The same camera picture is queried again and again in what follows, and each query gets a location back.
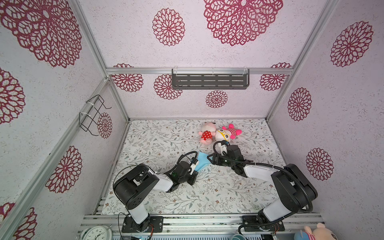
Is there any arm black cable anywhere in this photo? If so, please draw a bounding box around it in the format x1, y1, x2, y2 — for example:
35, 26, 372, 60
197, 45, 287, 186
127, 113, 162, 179
212, 140, 314, 236
167, 150, 199, 175

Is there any pink plush toy foreground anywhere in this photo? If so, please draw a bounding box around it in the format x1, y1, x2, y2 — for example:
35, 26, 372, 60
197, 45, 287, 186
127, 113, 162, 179
301, 223, 338, 240

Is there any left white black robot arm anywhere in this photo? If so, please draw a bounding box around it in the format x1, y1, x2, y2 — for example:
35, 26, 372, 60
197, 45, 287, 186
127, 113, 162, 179
113, 158, 199, 225

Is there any yellow face plush doll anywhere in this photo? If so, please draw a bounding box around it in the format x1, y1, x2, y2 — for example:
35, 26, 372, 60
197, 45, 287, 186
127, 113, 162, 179
215, 124, 243, 142

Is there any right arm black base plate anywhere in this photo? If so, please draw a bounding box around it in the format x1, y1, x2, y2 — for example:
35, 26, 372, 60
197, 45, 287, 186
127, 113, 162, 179
242, 215, 286, 232

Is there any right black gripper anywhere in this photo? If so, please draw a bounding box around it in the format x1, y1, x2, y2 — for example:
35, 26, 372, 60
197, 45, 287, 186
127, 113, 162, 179
207, 152, 235, 169

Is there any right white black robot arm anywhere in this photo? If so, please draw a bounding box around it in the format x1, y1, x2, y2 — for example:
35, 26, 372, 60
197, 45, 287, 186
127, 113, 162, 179
207, 145, 318, 226

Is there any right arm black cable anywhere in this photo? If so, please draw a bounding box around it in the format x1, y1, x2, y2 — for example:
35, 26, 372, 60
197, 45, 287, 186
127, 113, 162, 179
212, 140, 314, 236

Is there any light blue paper sheet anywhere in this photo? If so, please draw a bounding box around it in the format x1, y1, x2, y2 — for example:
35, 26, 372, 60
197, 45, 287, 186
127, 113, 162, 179
195, 152, 211, 172

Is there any floral patterned table mat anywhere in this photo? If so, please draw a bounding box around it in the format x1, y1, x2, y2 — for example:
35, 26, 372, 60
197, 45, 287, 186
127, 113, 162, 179
114, 119, 286, 215

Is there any blue plush toy foreground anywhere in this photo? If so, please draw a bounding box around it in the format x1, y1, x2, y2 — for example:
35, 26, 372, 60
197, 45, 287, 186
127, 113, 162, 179
294, 230, 311, 240

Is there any pink plush doll red dress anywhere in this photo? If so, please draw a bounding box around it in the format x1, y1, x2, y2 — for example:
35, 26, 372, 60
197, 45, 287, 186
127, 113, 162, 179
199, 123, 217, 145

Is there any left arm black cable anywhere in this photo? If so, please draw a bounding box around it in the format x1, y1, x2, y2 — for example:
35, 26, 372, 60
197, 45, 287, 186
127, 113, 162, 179
167, 150, 199, 175

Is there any grey slotted wall shelf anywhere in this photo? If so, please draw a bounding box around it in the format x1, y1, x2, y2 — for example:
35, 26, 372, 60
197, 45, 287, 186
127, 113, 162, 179
171, 69, 250, 90

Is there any white analog clock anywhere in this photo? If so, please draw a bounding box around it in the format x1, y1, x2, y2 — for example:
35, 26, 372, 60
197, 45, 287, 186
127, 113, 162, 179
80, 226, 113, 240

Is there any black wire wall rack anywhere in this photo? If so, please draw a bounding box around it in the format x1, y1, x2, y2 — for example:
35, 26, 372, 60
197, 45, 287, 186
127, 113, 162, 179
79, 95, 113, 139

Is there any teal round cup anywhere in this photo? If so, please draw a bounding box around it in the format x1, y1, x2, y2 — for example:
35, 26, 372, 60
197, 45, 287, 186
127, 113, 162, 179
230, 234, 247, 240

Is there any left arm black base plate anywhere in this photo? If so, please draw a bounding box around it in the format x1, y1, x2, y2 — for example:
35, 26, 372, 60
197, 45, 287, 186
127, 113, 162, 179
122, 216, 164, 233

